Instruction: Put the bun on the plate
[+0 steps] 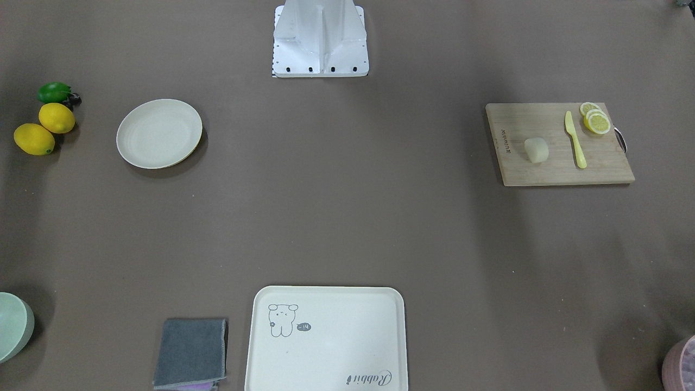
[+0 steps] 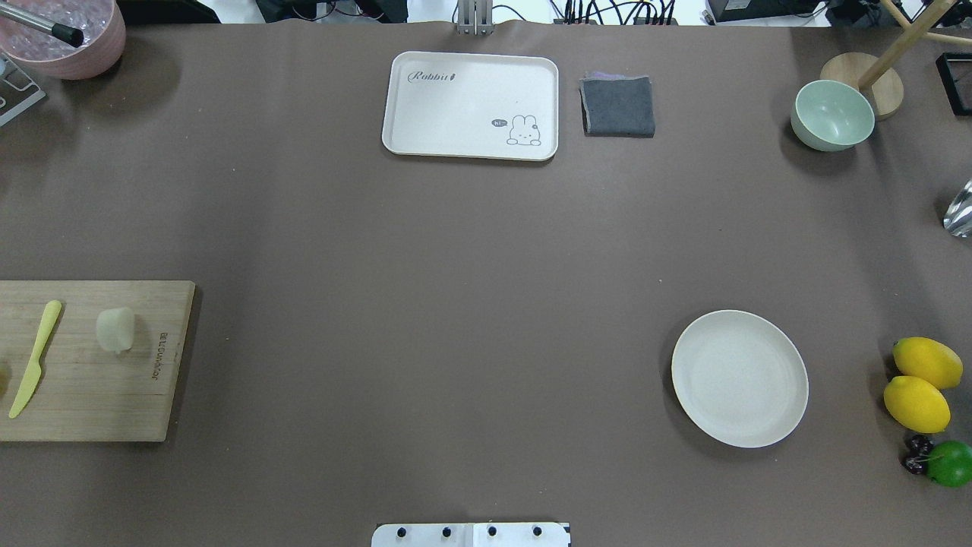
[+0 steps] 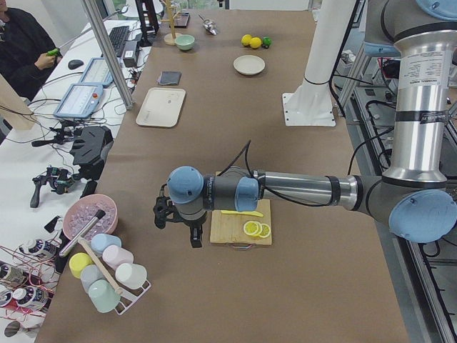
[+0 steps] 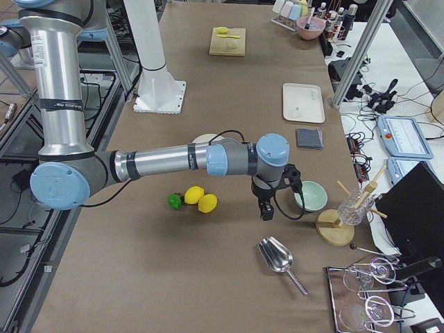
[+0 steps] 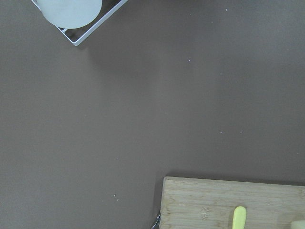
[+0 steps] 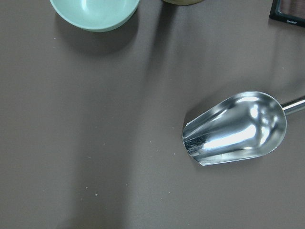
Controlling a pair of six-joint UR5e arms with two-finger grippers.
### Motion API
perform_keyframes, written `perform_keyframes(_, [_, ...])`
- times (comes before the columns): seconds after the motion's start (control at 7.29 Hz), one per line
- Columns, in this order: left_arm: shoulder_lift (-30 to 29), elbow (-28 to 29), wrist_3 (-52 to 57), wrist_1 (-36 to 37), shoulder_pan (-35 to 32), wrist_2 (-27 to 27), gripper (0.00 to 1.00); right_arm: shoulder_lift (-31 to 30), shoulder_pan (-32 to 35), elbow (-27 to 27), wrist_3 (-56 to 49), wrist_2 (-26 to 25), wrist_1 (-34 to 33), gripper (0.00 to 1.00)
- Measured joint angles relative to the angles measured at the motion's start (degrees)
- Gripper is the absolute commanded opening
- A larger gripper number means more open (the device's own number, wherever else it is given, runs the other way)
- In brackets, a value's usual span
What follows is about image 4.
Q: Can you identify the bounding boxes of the rack of pastel cups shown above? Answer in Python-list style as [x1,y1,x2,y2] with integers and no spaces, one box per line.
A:
[271,0,311,31]

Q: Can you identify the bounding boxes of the aluminium frame post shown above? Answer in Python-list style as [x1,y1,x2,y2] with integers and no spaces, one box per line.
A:
[332,0,393,109]

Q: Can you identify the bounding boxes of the grey folded cloth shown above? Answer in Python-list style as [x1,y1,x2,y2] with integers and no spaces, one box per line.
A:
[296,128,323,150]

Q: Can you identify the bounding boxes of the round cream plate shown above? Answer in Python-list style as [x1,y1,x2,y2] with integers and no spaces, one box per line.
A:
[192,133,223,144]

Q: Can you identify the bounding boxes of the black monitor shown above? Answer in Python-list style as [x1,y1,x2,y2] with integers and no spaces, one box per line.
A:
[376,162,443,259]

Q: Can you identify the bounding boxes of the crystal glass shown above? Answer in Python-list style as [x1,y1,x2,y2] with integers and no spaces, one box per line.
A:
[338,188,375,225]

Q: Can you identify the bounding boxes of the lemon slices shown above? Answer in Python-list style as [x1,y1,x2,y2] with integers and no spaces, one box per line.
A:
[214,26,228,34]

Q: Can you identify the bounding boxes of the pink bowl with ice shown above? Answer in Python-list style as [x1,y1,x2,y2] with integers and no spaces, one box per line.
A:
[296,16,325,40]

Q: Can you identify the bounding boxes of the mint green bowl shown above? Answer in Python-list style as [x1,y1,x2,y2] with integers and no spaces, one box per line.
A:
[302,180,327,212]

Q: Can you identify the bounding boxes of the wooden cup stand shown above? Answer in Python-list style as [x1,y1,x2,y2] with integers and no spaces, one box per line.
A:
[316,165,387,246]

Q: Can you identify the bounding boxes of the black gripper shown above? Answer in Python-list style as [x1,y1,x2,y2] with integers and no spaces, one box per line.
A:
[251,164,301,221]

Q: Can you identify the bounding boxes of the bamboo cutting board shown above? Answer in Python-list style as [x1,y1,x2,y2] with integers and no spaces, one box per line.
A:
[209,27,246,57]

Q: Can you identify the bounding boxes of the blue teach pendant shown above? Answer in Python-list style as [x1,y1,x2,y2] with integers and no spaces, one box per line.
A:
[377,115,434,160]
[386,156,434,185]

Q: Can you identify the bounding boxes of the metal scoop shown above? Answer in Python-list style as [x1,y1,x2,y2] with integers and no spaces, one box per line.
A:
[258,236,309,296]

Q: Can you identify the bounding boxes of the white camera mast base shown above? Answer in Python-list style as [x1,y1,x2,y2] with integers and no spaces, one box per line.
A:
[124,0,186,114]

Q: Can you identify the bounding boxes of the cream rabbit tray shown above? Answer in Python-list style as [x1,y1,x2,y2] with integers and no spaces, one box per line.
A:
[282,83,325,123]

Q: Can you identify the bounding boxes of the metal muddler stick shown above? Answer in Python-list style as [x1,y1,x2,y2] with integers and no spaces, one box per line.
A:
[305,7,315,30]

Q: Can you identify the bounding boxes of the yellow lemon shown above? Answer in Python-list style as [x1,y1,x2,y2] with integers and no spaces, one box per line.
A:
[198,194,218,214]
[184,185,205,205]

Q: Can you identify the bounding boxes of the green lime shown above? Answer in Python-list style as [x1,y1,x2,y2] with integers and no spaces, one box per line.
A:
[167,193,182,210]

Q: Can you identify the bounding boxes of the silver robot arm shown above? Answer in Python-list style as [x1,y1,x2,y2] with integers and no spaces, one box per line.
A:
[18,1,302,221]

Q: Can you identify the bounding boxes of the yellow plastic knife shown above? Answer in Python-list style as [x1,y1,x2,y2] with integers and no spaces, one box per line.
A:
[216,33,241,39]

